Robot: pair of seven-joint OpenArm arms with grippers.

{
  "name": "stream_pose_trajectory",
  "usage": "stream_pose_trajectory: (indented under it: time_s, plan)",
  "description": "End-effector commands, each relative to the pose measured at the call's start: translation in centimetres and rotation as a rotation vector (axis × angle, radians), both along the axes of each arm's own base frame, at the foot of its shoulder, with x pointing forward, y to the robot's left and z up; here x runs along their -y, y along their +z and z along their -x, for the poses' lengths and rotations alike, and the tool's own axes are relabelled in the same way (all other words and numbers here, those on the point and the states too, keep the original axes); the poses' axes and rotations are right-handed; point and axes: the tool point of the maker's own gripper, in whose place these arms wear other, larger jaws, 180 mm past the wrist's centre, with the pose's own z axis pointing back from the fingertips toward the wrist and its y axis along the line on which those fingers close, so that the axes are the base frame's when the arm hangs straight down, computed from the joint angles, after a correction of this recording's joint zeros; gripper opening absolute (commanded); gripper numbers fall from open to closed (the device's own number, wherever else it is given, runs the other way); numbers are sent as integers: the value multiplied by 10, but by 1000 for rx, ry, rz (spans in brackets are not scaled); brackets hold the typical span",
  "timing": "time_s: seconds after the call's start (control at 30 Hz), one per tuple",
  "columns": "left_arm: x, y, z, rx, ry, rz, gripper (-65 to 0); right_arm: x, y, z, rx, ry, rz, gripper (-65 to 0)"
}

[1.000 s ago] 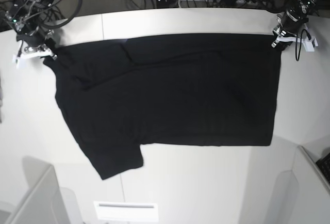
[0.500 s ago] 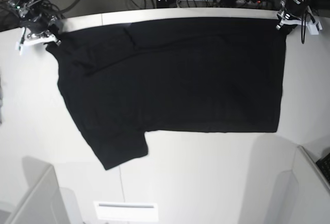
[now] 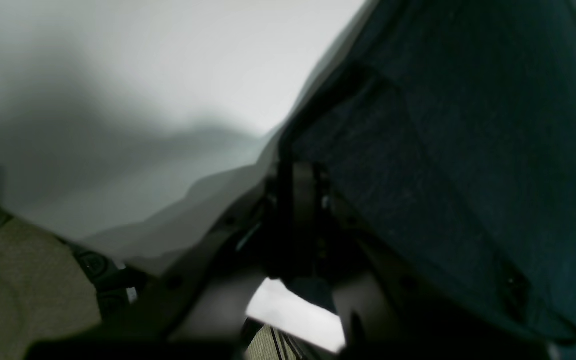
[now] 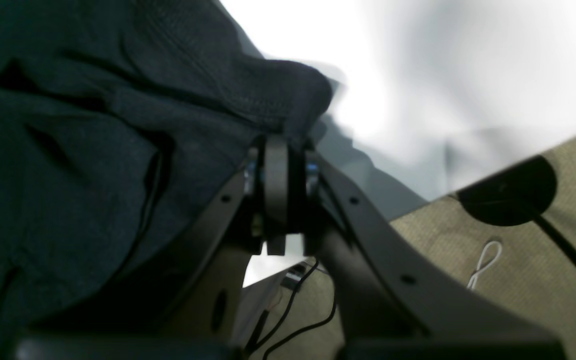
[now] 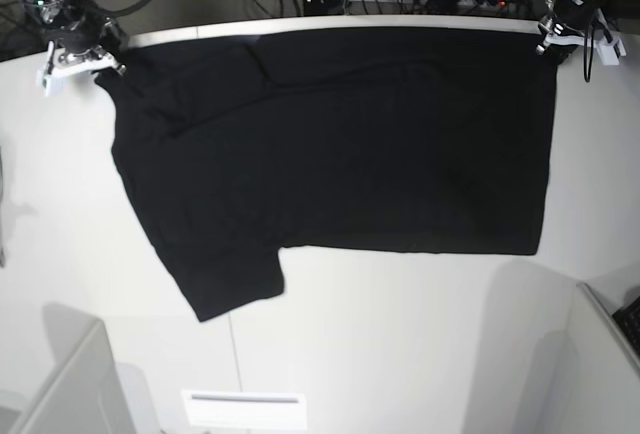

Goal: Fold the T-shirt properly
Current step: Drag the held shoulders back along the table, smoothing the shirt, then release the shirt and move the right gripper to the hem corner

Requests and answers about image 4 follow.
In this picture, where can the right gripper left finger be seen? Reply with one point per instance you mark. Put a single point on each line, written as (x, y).
(181, 303)

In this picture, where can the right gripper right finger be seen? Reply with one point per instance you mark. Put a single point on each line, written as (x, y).
(394, 303)

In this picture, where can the black T-shirt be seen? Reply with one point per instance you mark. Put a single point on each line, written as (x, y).
(119, 120)

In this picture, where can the black table leg base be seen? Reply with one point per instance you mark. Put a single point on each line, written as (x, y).
(516, 196)

